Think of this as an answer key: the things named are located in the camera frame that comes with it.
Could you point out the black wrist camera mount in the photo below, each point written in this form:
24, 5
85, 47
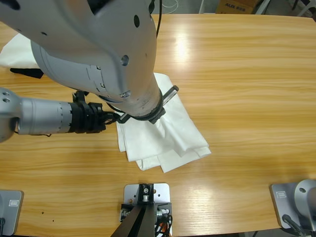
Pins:
79, 97

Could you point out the white metal frame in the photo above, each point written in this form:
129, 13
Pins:
262, 7

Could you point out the white printed t-shirt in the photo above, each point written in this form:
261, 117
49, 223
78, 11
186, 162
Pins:
172, 138

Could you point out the black clamp block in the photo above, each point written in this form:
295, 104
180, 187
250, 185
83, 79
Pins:
125, 211
166, 206

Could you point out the white garment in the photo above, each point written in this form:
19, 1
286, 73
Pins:
17, 54

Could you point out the grey metal leg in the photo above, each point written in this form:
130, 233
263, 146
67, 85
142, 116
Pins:
201, 6

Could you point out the dark camera post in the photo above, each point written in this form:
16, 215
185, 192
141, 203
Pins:
140, 222

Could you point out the black garment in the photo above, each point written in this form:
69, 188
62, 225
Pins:
27, 72

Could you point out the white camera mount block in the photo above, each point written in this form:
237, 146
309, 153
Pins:
163, 193

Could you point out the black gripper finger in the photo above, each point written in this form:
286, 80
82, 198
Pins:
110, 117

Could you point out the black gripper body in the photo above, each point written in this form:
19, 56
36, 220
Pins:
153, 118
86, 118

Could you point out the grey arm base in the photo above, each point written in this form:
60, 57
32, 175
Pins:
284, 205
12, 217

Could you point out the brown cardboard box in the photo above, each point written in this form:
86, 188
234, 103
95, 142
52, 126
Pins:
234, 7

